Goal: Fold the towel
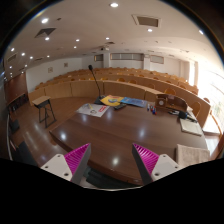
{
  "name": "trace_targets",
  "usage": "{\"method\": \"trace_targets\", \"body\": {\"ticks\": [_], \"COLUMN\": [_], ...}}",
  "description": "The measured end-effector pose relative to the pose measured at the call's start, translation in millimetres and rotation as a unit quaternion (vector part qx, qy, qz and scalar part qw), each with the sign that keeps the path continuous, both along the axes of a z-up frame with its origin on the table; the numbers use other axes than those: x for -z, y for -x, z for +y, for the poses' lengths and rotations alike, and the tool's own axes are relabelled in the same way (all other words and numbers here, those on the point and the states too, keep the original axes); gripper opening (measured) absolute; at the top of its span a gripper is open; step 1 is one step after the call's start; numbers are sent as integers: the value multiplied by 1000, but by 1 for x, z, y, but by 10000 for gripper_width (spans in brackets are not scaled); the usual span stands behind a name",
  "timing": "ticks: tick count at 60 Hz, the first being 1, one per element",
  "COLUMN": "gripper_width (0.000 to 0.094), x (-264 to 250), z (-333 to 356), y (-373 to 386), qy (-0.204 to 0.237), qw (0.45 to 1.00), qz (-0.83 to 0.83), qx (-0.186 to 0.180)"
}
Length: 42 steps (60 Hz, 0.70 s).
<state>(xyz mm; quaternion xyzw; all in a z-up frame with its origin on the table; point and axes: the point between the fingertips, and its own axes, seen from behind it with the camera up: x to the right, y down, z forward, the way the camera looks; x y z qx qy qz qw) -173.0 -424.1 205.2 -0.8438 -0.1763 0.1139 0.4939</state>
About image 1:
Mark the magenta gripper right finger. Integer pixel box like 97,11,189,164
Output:
132,143,181,185

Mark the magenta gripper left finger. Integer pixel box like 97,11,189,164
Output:
42,143,91,185

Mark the beige folded towel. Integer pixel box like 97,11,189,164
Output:
176,144,210,167

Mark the black chair below table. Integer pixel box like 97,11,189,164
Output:
84,167,136,189

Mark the white notebook on table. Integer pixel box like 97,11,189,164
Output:
180,119,203,136

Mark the small wooden side desk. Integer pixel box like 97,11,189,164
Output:
32,96,56,128

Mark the white paper sheet with red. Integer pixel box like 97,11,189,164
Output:
77,103,109,117

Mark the wooden desktop organizer box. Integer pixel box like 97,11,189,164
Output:
155,94,187,112

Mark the black remote control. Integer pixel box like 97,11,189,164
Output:
114,103,126,110

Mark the black gooseneck microphone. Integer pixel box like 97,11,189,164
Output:
88,65,103,105

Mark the blue booklet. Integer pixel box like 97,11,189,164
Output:
121,97,147,108

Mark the yellow folder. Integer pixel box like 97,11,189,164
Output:
101,95,122,106

